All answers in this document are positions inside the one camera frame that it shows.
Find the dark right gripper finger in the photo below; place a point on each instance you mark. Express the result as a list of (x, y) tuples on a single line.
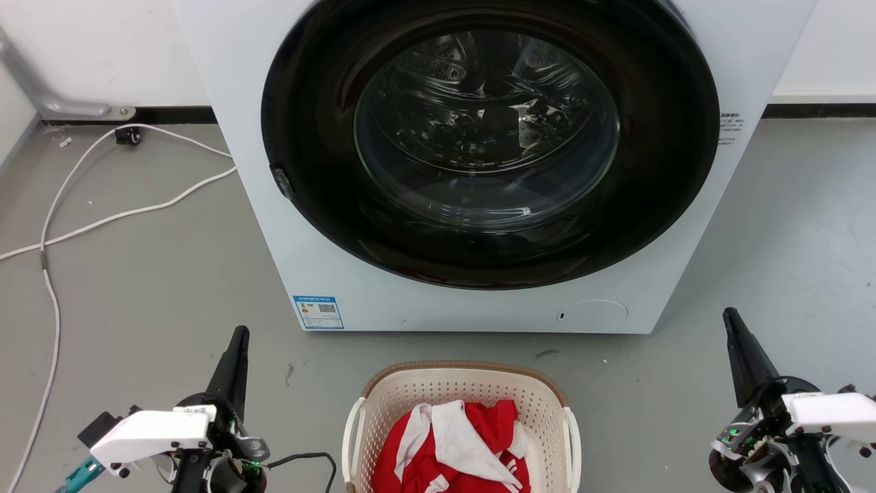
[(736, 370), (756, 366)]

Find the round white filter cover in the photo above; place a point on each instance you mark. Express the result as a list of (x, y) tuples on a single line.
[(592, 315)]

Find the white front-load washing machine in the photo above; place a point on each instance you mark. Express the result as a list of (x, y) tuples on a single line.
[(328, 274)]

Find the grey metal pipe bracket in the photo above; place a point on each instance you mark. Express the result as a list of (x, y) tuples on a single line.
[(41, 96)]

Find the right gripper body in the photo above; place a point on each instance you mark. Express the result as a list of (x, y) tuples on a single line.
[(759, 438)]

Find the blue energy label sticker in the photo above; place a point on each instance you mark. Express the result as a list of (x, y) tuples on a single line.
[(318, 312)]

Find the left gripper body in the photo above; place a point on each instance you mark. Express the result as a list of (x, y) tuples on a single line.
[(229, 445)]

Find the red and white garment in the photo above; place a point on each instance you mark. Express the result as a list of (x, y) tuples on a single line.
[(417, 459)]

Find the round black glass washer door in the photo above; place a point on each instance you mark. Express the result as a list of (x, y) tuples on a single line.
[(308, 103)]

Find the teal plastic connector piece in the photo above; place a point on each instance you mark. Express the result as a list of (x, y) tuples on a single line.
[(81, 477)]

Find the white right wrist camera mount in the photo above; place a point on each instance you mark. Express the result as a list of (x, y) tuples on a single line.
[(838, 411)]

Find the beige plastic laundry basket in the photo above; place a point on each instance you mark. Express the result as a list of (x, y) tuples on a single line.
[(410, 390)]

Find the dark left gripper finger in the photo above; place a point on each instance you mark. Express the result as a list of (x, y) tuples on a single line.
[(241, 383), (224, 373)]

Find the small printed text sticker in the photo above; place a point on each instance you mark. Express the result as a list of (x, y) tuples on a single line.
[(729, 129)]

